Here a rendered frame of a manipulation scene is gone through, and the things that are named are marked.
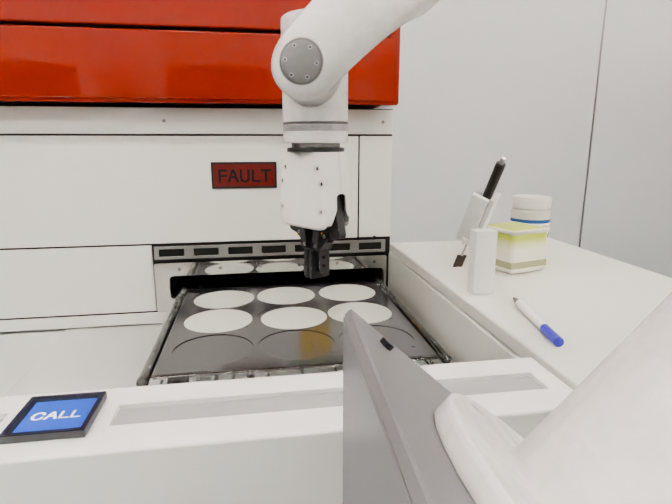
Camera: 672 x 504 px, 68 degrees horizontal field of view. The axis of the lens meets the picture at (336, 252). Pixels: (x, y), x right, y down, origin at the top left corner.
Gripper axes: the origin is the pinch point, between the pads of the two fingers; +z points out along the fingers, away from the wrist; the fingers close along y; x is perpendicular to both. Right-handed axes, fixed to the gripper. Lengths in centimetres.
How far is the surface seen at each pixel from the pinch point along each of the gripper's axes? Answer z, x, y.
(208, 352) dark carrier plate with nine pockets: 10.0, -15.0, -3.5
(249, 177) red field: -9.8, 7.1, -28.3
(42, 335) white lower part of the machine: 19, -26, -49
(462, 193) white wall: 10, 176, -99
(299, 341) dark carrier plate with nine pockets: 10.0, -4.1, 1.2
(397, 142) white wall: -16, 146, -117
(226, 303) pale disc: 9.8, -3.9, -19.0
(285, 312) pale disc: 9.9, 1.0, -9.2
